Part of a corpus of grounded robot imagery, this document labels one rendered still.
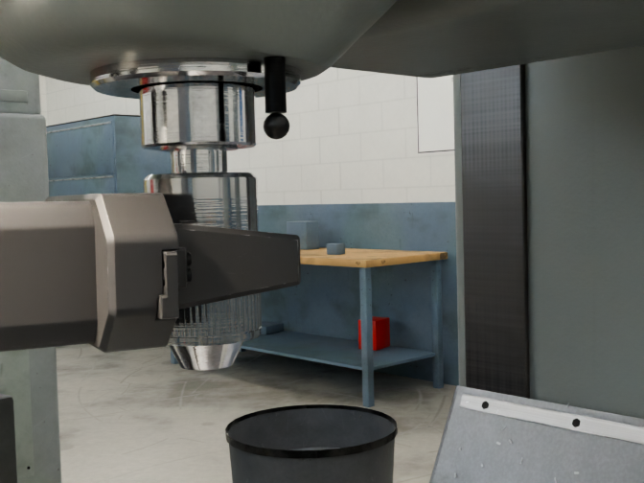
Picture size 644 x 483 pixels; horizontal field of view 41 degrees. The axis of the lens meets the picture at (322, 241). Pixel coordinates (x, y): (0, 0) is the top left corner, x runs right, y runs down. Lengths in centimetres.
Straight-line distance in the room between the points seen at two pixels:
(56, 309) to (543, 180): 46
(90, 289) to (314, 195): 625
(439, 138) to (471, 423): 502
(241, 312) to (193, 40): 11
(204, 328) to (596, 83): 41
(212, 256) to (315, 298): 626
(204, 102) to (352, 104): 593
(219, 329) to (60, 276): 7
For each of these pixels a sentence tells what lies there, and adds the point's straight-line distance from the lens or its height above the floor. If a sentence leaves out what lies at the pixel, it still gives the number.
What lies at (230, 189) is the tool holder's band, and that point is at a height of 126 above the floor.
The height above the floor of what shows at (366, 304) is 62.
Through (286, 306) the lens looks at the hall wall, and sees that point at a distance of 686.
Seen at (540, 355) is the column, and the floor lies 113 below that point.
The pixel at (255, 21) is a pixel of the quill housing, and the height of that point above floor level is 132.
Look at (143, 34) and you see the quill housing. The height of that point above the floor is 131.
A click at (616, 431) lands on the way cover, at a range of 67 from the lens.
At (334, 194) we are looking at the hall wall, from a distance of 638.
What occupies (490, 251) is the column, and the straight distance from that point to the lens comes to 71.
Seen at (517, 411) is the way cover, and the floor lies 108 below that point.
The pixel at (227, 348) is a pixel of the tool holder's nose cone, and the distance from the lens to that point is 35.
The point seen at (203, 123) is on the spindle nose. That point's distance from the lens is 34.
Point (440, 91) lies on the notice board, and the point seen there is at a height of 192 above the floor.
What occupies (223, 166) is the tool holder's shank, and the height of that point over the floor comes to 127.
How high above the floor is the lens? 126
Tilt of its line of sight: 3 degrees down
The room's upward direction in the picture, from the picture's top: 2 degrees counter-clockwise
